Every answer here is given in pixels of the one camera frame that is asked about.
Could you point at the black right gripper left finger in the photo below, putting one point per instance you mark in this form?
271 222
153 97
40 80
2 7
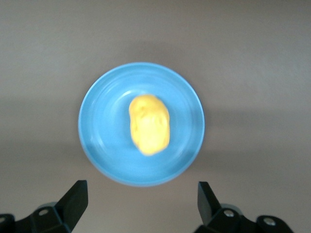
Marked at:
65 208

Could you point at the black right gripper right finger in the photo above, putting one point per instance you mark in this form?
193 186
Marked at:
211 211

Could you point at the yellow potato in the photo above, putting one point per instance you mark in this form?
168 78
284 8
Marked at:
149 126

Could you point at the blue round plate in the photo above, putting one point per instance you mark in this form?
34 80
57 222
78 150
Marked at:
104 126

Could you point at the brown table cover sheet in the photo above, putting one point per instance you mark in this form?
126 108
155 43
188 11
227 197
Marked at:
255 72

